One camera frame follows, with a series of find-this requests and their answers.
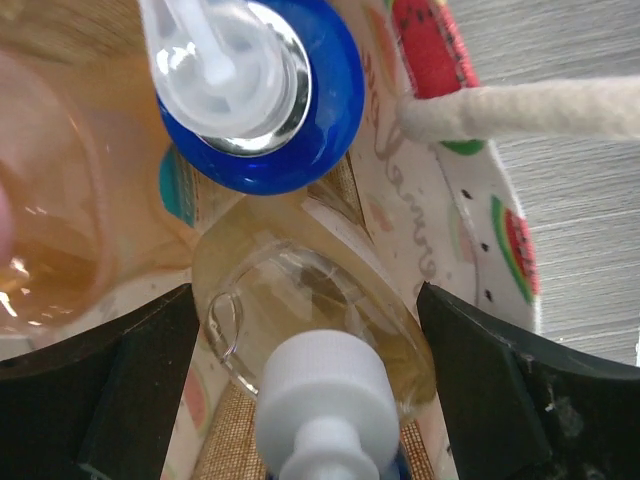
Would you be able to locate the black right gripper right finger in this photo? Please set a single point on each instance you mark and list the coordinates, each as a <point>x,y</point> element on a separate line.
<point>519,406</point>

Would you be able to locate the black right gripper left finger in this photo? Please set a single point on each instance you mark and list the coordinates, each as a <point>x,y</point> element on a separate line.
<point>101,404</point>

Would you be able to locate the pink cap peach bottle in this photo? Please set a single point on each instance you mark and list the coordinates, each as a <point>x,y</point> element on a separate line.
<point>81,209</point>

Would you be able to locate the canvas burlap tote bag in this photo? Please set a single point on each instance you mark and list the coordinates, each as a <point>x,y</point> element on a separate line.
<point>422,181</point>

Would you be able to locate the clear amber bottle white cap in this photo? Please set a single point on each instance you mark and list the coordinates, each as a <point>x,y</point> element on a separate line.
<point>297,308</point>

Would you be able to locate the blue pump bottle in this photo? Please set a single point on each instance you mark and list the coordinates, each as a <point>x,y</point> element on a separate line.
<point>263,97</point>

